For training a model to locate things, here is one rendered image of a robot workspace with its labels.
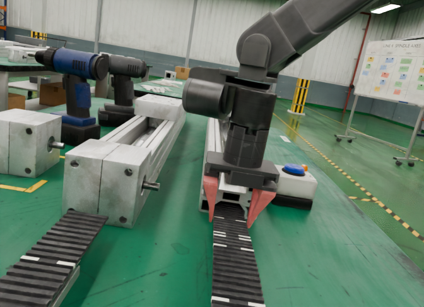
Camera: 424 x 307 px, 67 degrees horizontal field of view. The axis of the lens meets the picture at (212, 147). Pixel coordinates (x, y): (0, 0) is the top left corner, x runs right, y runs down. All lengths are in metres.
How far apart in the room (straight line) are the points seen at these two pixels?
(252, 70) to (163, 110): 0.46
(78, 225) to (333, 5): 0.39
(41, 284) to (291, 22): 0.37
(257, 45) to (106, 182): 0.26
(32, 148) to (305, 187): 0.49
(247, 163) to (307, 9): 0.20
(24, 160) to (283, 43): 0.46
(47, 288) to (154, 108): 0.59
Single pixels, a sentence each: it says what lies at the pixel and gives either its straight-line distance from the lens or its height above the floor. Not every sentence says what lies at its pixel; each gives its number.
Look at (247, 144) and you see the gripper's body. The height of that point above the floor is 0.93.
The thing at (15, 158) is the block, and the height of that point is 0.81.
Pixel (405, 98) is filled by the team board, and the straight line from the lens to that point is 6.12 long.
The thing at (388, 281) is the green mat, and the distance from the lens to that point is 0.53.
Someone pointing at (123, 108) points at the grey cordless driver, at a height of 0.84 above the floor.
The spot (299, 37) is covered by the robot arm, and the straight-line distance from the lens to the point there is 0.41.
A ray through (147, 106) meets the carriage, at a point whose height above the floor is 0.89.
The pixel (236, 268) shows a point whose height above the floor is 0.81.
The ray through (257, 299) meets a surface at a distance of 0.34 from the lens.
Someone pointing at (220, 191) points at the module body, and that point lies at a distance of 0.54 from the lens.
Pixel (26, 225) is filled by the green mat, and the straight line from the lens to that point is 0.49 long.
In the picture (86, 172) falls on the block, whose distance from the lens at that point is 0.46.
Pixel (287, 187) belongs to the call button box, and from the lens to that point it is 0.64.
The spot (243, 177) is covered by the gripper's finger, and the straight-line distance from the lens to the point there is 0.44.
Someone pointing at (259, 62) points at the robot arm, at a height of 1.03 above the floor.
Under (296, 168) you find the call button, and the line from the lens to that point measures 0.65.
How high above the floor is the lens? 1.02
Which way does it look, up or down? 14 degrees down
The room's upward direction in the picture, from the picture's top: 10 degrees clockwise
